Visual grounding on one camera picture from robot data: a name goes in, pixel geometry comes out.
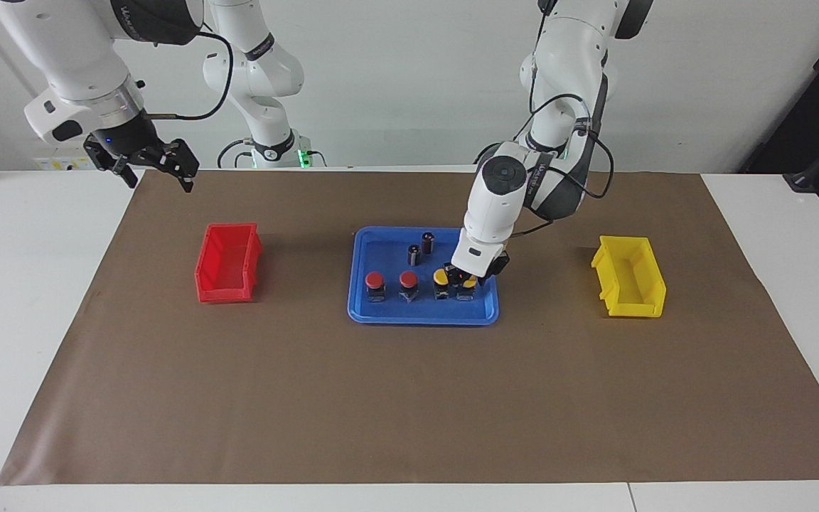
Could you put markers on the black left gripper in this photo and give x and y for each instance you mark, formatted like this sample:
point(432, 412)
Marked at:
point(496, 264)

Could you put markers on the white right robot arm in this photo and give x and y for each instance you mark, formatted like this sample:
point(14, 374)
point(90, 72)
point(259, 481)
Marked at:
point(75, 50)

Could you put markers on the red plastic storage bin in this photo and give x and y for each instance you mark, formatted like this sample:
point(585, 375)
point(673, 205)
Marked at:
point(221, 293)

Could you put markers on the yellow plastic storage bin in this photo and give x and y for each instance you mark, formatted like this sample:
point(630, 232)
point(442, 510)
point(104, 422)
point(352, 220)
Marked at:
point(637, 307)

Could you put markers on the red push button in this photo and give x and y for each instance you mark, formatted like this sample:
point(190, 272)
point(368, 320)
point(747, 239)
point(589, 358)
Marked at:
point(375, 279)
point(408, 279)

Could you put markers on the small black cylinder component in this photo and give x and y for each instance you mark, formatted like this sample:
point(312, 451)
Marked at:
point(428, 242)
point(414, 254)

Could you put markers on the dark background panel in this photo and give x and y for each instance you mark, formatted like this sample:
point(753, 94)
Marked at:
point(807, 92)

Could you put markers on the yellow push button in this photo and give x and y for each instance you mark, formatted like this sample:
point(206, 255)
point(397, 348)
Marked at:
point(441, 277)
point(469, 286)

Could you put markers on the blue plastic tray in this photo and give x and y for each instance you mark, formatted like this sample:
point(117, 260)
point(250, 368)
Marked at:
point(424, 313)

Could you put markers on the brown paper table mat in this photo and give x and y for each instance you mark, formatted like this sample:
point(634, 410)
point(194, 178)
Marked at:
point(409, 398)

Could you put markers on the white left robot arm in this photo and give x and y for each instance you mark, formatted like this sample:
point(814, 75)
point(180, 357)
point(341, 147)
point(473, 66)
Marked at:
point(495, 206)

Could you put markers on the white power strip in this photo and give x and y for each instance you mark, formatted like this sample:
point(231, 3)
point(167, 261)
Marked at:
point(61, 163)

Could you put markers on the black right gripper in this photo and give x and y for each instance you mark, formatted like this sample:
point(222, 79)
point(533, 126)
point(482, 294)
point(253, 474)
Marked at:
point(125, 139)

